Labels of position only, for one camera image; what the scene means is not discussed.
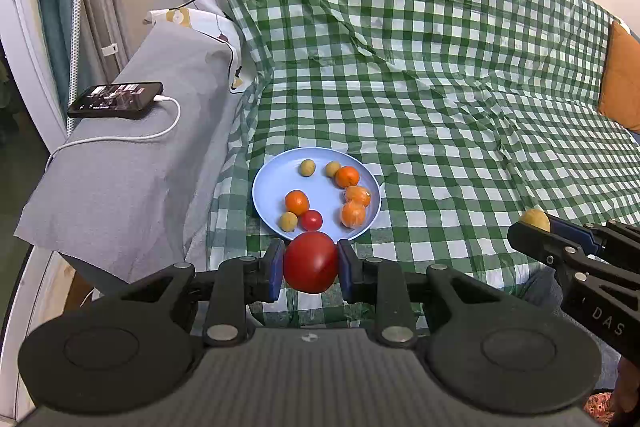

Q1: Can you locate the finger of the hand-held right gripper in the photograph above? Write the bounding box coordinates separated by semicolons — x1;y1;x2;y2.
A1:
549;216;640;279
507;221;608;282

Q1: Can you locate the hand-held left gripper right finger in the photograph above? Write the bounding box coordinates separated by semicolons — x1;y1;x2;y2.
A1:
337;238;497;350

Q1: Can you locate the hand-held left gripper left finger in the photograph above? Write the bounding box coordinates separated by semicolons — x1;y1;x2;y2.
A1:
117;238;286;349

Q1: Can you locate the large red tomato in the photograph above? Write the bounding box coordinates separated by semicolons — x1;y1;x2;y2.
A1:
283;231;340;294

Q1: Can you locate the peeled mandarin orange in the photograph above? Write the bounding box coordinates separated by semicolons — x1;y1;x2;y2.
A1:
345;185;373;208
340;202;368;229

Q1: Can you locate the small round orange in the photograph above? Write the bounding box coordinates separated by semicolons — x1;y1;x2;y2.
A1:
335;166;361;188
285;190;310;216

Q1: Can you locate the light blue plate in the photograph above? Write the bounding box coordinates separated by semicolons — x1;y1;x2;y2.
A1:
251;147;382;242

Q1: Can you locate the floral patterned cloth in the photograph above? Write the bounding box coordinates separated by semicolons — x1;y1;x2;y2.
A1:
584;391;622;419

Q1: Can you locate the orange cushion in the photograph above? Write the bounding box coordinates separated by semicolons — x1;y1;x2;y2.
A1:
597;21;640;132

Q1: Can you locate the grey sofa cover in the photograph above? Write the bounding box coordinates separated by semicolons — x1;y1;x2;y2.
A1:
14;0;261;283

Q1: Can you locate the green checkered cloth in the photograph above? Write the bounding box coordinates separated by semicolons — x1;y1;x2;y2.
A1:
207;0;640;388

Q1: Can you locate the black smartphone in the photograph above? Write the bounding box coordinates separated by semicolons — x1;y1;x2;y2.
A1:
67;81;165;120

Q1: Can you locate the white cartoon print pillow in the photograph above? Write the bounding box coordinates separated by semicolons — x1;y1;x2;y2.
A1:
142;7;246;94

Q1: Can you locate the teal curtain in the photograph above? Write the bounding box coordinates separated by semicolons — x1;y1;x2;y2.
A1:
32;0;76;108

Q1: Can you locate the white charging cable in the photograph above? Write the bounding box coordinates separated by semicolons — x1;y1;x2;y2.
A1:
45;94;182;172

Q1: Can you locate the garment steamer hose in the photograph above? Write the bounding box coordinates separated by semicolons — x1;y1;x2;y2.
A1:
42;0;86;108

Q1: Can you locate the white door frame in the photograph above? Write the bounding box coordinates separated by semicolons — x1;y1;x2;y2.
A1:
0;0;68;138

